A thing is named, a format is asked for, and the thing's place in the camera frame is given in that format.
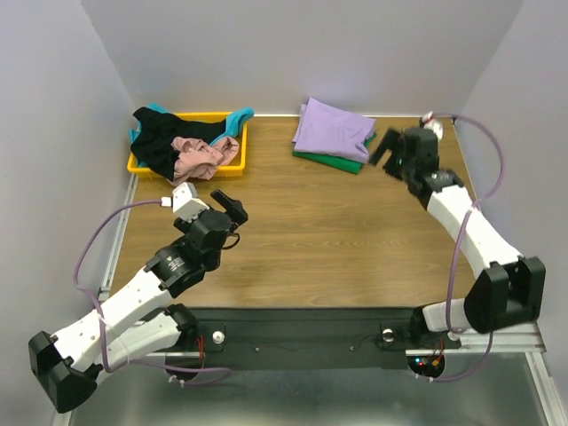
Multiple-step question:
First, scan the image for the purple t shirt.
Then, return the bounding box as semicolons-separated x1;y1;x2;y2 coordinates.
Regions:
292;98;375;163

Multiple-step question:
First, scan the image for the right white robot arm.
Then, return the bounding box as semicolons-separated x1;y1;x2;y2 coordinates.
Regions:
369;125;546;346

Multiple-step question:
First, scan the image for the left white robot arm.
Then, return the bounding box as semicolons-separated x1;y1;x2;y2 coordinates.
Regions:
28;184;249;414

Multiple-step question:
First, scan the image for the yellow plastic bin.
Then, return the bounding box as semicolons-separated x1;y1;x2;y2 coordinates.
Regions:
127;106;254;182

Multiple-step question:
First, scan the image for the folded green t shirt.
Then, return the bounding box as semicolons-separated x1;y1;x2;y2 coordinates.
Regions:
292;129;376;175

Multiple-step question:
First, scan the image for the pink t shirt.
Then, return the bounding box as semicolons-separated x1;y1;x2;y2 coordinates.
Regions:
170;137;240;185

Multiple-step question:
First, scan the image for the teal t shirt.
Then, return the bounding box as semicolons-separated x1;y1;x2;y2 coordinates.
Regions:
128;107;255;143

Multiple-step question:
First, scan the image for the black t shirt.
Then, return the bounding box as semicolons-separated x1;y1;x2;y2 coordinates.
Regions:
130;106;226;180

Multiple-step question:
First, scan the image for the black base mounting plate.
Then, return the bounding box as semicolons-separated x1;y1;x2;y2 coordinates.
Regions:
91;305;518;372

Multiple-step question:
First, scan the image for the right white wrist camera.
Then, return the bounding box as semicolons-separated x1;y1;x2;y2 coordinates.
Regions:
419;112;444;141

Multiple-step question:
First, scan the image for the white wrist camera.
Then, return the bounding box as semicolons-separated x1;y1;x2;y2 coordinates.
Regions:
419;112;444;141
161;182;209;222

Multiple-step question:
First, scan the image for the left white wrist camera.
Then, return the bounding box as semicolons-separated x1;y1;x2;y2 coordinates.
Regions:
161;182;209;222

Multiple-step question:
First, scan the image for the left side aluminium rail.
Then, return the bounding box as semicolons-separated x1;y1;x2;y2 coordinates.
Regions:
98;175;138;303

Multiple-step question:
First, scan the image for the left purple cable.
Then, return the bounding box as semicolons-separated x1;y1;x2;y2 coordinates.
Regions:
73;199;243;386

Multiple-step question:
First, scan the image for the aluminium frame rail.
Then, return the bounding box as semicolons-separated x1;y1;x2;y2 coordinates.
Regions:
107;321;546;356

